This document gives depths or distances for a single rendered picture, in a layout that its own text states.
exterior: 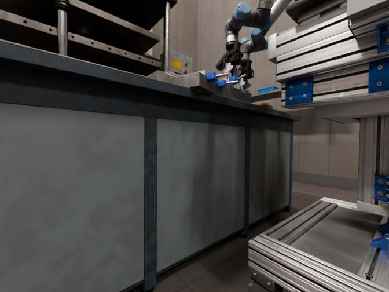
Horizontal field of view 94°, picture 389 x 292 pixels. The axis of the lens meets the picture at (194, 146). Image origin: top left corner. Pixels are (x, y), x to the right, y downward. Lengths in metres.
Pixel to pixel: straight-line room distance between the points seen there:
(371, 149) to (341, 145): 2.23
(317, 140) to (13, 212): 3.17
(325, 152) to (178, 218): 2.67
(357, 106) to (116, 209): 0.87
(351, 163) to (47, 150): 3.09
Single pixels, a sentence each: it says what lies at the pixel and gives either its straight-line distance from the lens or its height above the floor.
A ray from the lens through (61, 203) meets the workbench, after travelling 0.65.
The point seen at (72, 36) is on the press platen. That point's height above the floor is 1.27.
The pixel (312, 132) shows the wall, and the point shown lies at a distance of 3.24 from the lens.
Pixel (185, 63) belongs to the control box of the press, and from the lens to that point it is 2.04.
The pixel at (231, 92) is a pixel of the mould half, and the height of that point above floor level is 0.85.
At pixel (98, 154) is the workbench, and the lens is 0.64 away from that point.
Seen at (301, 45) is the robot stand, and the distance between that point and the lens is 0.78.
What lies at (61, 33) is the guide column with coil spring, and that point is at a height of 1.24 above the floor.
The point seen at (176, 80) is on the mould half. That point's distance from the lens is 0.81.
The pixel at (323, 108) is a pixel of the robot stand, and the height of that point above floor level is 0.71.
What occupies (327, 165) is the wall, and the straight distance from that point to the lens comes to 3.20.
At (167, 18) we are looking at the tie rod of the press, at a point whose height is 1.65.
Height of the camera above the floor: 0.59
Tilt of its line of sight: 2 degrees down
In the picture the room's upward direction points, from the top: 1 degrees clockwise
